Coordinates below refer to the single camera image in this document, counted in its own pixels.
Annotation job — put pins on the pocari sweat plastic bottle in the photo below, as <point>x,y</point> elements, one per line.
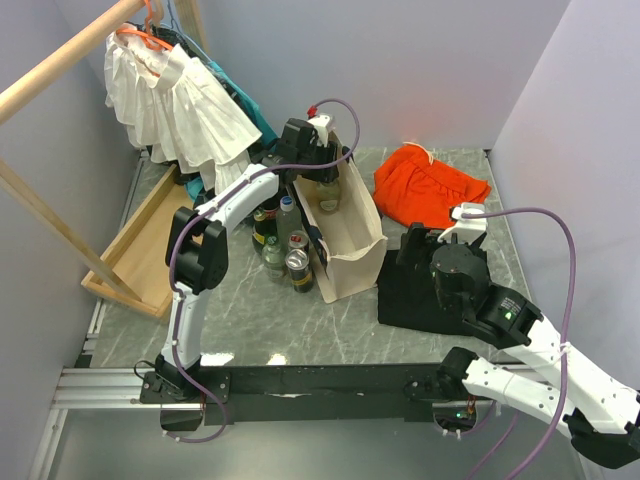
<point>288,219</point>

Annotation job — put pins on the coca-cola glass bottle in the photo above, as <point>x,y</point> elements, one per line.
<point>271,207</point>

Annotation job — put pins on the black cloth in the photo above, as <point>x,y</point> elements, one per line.
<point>391,286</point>

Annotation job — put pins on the wooden tray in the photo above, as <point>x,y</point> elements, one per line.
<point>137,254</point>

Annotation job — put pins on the red bull can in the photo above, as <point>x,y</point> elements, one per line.
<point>298,240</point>

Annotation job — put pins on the clear glass bottle green cap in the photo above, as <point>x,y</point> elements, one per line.
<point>273,258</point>

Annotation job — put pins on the teal garment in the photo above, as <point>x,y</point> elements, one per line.
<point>197,188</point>

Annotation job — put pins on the green glass bottle gold cap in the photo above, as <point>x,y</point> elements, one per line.
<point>262,230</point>

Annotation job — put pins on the orange cloth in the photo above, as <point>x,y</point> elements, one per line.
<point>412,186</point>

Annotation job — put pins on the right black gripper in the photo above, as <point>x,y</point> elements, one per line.
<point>418,237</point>

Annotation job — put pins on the far clear glass bottle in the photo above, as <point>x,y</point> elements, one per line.
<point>328,194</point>

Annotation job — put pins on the orange clothes hanger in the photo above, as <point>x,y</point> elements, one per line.
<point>145,40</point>

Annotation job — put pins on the wooden clothes rail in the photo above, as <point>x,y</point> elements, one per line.
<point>34,82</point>

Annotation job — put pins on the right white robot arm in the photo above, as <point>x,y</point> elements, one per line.
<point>599,414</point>

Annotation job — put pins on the white ruffled garment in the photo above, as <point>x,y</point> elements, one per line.
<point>138,84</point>

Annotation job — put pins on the cream canvas tote bag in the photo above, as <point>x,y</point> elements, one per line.
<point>347,245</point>

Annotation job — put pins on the dark soda can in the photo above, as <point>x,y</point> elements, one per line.
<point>300,273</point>

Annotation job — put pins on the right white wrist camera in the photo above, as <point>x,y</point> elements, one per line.
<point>468,226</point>

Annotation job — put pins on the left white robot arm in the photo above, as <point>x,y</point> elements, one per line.
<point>197,252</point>

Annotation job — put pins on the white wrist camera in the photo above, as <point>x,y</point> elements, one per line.
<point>323,123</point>
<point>468,226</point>

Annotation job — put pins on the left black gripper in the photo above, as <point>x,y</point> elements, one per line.
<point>327,155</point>

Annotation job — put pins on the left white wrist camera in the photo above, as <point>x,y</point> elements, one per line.
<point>323,123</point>

